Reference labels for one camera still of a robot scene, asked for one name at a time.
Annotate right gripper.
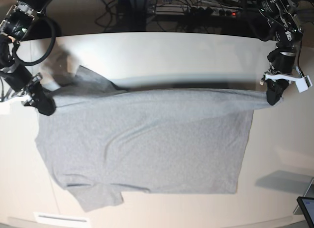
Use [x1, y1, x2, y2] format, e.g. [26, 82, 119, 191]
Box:
[22, 73, 56, 116]

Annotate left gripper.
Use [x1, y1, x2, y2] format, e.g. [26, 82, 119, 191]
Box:
[264, 66, 293, 106]

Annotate grey T-shirt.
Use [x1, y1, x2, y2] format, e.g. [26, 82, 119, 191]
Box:
[35, 67, 269, 212]

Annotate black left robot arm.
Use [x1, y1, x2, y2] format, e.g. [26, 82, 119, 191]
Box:
[256, 0, 303, 105]

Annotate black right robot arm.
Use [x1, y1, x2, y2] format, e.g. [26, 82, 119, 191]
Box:
[0, 0, 57, 116]

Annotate white label strip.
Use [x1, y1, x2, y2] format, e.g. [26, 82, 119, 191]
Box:
[34, 212, 92, 228]

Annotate black power strip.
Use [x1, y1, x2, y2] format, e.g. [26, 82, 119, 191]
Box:
[153, 4, 241, 18]

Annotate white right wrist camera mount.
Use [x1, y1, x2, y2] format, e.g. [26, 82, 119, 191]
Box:
[0, 95, 30, 115]

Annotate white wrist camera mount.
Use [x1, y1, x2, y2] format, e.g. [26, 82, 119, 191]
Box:
[0, 95, 30, 115]
[260, 66, 313, 93]

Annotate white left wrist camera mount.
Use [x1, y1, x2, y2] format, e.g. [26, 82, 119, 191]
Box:
[260, 66, 313, 93]

